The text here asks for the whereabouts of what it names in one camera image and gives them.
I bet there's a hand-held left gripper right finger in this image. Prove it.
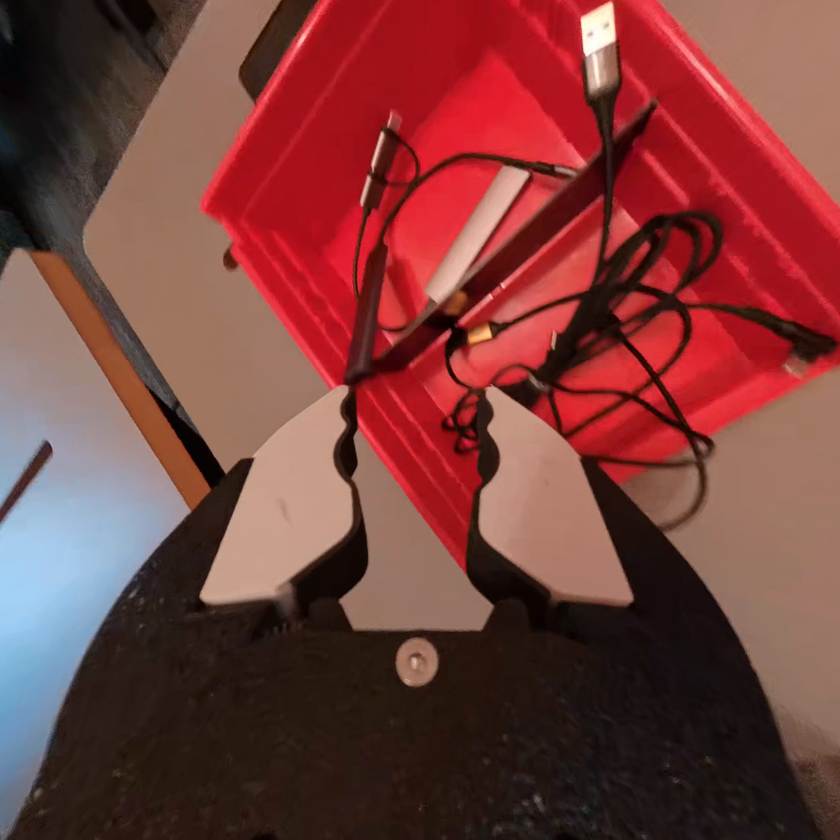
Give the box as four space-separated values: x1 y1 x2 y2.
466 386 635 624

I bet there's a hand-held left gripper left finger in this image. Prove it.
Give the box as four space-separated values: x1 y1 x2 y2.
200 386 368 619

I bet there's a dark grey USB hub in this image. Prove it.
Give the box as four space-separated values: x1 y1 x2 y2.
344 152 581 386

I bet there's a red plastic bin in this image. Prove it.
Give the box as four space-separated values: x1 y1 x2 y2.
200 0 840 572

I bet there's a beige desk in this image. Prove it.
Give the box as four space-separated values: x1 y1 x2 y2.
82 0 840 762

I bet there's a white board with wooden edge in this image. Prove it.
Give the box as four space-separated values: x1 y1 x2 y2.
0 248 212 811

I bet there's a dark thin rod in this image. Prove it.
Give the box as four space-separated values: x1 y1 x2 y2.
0 440 55 525

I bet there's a silver rectangular device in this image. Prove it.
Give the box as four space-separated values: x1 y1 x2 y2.
425 164 531 304

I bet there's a black flat object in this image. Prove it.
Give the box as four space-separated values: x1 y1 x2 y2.
238 0 304 104

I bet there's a black cable with gold connector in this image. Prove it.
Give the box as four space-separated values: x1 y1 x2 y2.
445 322 526 454

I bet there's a black cable with angled plug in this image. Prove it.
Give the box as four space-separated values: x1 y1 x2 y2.
617 302 840 380

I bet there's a black multi-tip charging cable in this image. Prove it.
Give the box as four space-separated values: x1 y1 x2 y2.
353 110 421 332

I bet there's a black cable with braided plug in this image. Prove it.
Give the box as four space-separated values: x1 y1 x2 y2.
443 0 723 534

